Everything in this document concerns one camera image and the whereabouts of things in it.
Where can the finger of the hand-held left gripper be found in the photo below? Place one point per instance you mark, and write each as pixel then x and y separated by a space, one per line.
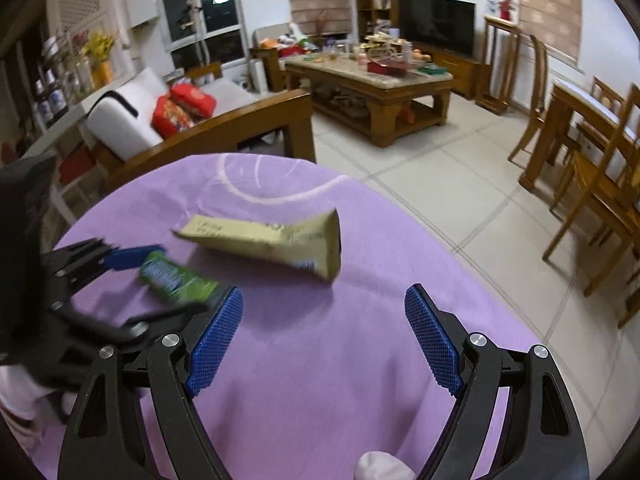
pixel 160 322
pixel 132 257

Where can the wooden sofa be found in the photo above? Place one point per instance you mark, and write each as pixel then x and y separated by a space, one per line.
pixel 225 127

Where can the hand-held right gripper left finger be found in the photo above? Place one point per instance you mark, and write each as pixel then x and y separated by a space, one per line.
pixel 215 340

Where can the wooden dining table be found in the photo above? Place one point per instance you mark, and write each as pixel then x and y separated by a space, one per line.
pixel 575 105

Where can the row of glass bottles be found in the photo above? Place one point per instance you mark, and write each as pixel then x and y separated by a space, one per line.
pixel 55 90

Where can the yellow flower bouquet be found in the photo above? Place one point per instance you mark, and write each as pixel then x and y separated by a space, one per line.
pixel 100 47

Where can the tall wooden plant stand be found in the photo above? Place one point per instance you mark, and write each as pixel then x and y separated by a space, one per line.
pixel 500 65

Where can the wooden bookshelf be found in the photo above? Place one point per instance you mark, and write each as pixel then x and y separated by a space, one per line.
pixel 380 0

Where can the yellow snack packet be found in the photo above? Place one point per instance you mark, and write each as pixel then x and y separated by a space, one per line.
pixel 260 240

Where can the white sofa cushion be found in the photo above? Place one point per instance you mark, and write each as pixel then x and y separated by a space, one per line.
pixel 125 115

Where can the tiered snack tray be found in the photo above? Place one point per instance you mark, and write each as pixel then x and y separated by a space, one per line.
pixel 387 47

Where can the white fuzzy sleeve cuff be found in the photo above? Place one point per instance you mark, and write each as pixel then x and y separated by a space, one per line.
pixel 384 467

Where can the wooden coffee table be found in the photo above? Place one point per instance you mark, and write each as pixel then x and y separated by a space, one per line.
pixel 370 92

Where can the round purple table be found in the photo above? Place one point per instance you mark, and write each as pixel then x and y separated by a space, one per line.
pixel 320 360

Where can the green snack packet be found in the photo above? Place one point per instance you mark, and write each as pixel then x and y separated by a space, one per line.
pixel 170 277

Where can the wooden television cabinet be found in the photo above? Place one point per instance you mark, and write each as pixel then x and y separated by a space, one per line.
pixel 462 72

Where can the red patterned cushion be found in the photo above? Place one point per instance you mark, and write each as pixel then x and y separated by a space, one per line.
pixel 195 100
pixel 170 117

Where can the red flower arrangement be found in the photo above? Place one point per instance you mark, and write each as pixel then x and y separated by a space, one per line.
pixel 506 5

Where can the red gift box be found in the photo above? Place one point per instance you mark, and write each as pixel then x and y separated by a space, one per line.
pixel 390 67

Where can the black television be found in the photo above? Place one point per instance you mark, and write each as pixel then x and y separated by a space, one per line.
pixel 437 22

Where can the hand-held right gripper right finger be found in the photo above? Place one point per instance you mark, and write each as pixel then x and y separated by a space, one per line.
pixel 432 340

